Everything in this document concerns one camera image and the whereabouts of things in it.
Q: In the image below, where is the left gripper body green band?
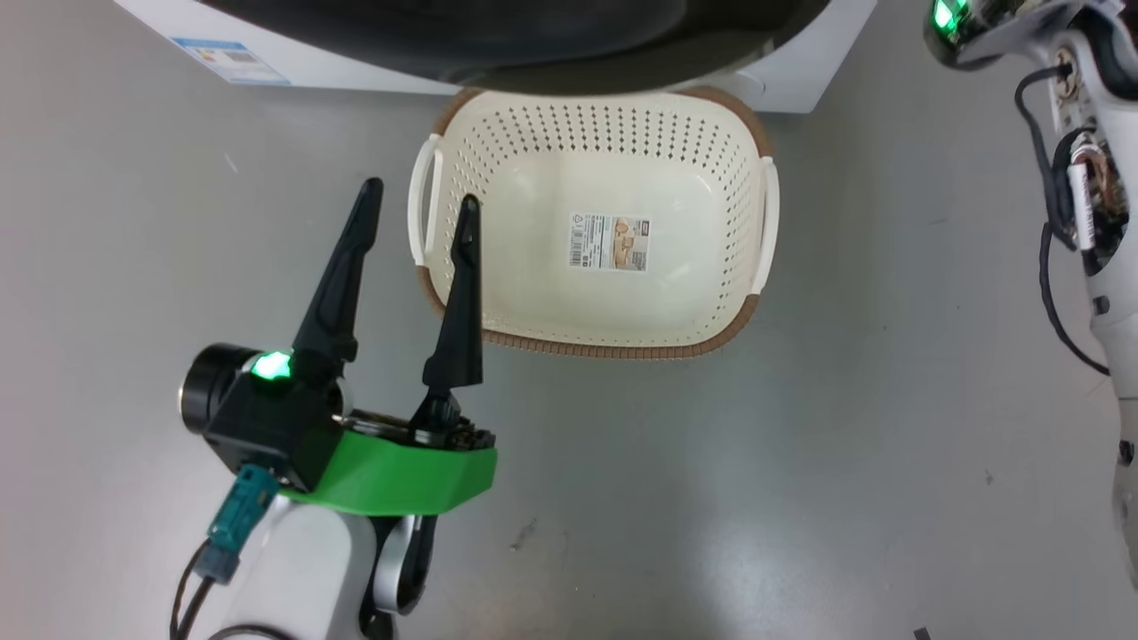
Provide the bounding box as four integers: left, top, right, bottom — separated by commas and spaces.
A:
280, 407, 498, 517

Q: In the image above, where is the washing machine door glass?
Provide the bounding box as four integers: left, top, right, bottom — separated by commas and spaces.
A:
197, 0, 834, 97

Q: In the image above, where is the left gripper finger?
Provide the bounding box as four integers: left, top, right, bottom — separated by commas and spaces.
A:
292, 177, 385, 385
411, 195, 485, 428

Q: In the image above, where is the right gripper body grey band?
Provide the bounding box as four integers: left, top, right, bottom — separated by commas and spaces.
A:
925, 0, 1112, 69

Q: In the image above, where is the basket product label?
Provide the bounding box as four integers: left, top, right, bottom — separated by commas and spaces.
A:
568, 212, 653, 274

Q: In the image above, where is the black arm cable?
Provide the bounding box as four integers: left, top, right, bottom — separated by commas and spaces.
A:
169, 542, 294, 640
1014, 66, 1111, 377

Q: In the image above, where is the cream perforated laundry basket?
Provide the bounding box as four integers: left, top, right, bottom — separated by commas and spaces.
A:
407, 85, 781, 361

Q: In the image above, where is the blue energy label sticker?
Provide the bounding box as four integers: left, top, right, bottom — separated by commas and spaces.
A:
172, 37, 292, 87

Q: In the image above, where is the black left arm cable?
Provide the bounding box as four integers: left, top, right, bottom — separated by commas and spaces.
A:
169, 542, 294, 640

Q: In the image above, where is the teal cable connector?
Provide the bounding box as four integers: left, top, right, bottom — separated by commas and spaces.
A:
206, 463, 279, 554

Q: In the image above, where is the white washing machine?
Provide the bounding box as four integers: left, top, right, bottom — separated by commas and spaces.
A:
114, 0, 878, 115

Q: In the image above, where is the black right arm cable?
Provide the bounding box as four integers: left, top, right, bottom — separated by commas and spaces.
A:
1014, 66, 1111, 377

